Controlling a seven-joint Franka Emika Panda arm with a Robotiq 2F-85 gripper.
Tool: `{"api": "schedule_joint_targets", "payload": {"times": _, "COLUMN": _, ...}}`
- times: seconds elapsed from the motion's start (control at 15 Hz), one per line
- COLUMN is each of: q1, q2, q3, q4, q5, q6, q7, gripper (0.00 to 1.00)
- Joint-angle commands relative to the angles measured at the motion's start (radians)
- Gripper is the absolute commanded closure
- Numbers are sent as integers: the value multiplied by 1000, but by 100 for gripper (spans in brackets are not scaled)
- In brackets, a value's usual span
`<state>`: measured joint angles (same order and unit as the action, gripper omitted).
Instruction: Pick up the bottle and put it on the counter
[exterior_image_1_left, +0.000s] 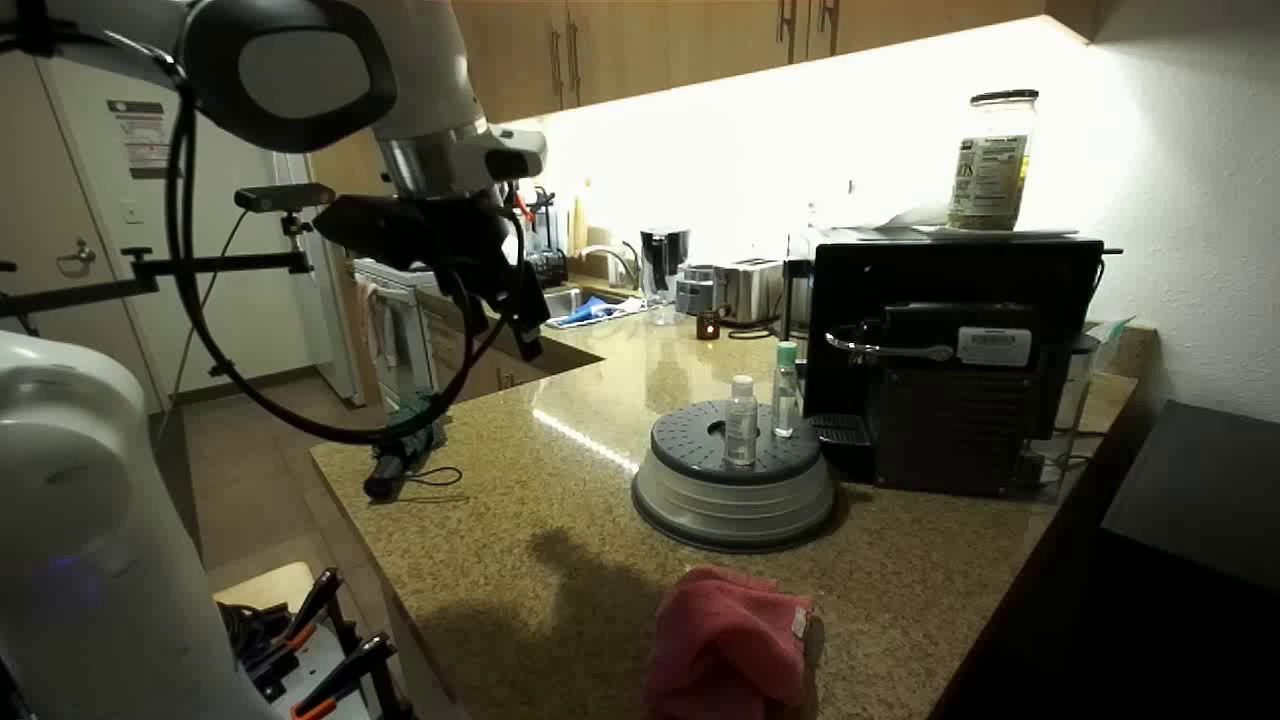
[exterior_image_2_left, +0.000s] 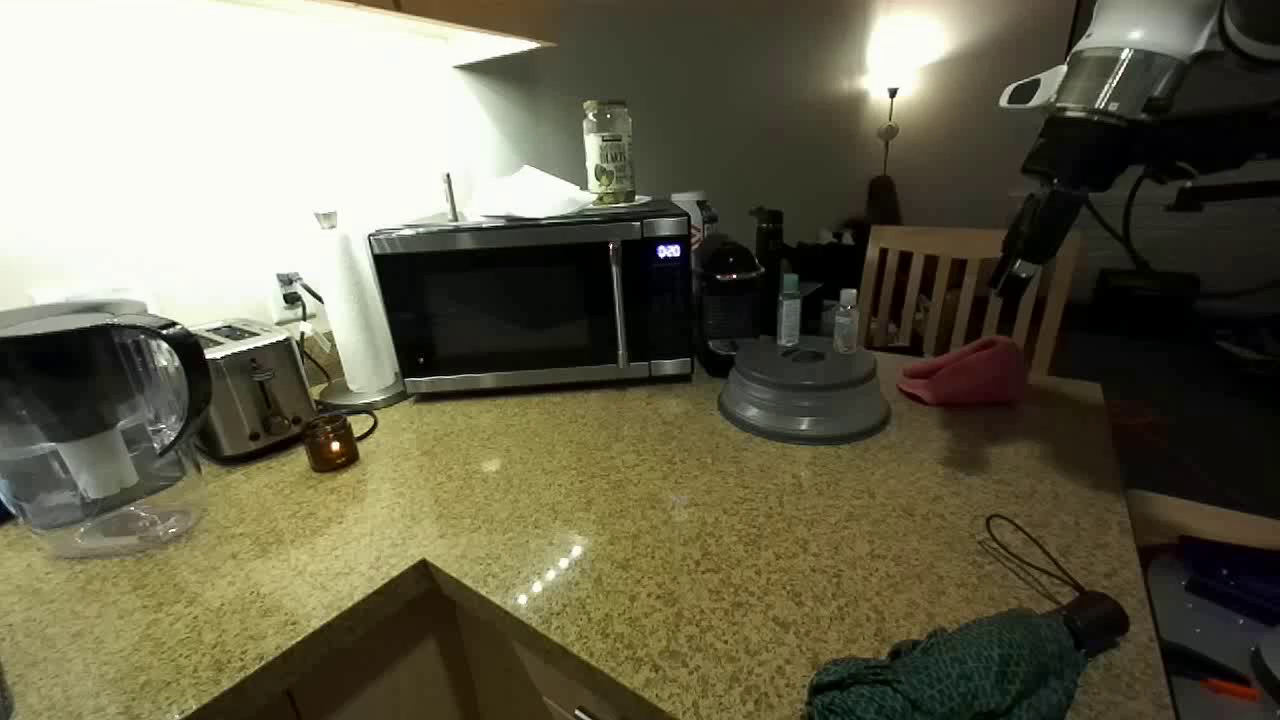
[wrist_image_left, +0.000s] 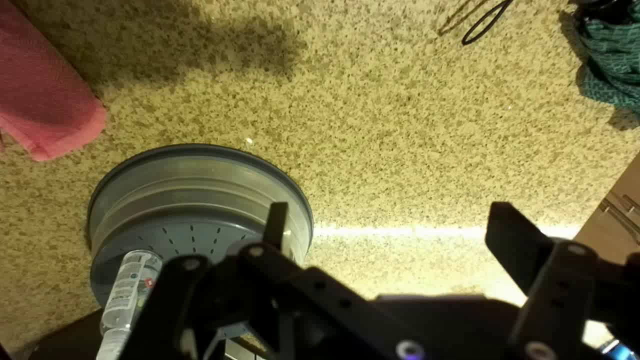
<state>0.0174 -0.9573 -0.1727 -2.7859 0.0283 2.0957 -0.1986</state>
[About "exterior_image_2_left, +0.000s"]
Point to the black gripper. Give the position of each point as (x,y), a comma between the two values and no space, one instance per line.
(1086,152)

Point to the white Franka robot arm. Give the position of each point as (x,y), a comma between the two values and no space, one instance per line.
(1132,33)

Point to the tall black bottle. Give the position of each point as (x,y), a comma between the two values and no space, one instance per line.
(770,246)

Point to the wooden slatted chair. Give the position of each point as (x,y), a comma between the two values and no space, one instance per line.
(932,242)

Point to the pink folded towel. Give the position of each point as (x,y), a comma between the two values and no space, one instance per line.
(966,376)

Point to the grey vented microwave plate cover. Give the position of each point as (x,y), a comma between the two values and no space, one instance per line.
(805,394)

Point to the black coffee machine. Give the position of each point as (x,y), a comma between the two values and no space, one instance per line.
(728,300)

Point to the grey tool tray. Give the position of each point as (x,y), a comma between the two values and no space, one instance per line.
(1222,626)

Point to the green folded umbrella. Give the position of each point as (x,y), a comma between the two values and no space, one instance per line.
(960,664)

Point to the glass jar with label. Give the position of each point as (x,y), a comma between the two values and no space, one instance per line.
(611,152)

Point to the white crumpled paper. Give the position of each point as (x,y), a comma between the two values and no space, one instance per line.
(526,194)

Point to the black steel microwave oven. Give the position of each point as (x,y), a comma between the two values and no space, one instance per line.
(520,306)

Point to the small metal rod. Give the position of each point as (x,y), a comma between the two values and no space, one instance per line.
(454,199)

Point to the white paper towel roll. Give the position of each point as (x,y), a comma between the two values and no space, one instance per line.
(360,314)

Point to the small amber glass mug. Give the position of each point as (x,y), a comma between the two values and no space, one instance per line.
(330,440)

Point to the brown cardboard box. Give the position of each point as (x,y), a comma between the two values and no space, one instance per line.
(403,655)

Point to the silver toaster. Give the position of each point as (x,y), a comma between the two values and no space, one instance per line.
(253,394)

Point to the clear water filter pitcher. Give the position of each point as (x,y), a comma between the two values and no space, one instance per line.
(95,425)

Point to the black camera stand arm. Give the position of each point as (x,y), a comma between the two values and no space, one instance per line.
(1226,194)

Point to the wall outlet with plug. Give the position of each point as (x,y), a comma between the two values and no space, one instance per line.
(294,296)

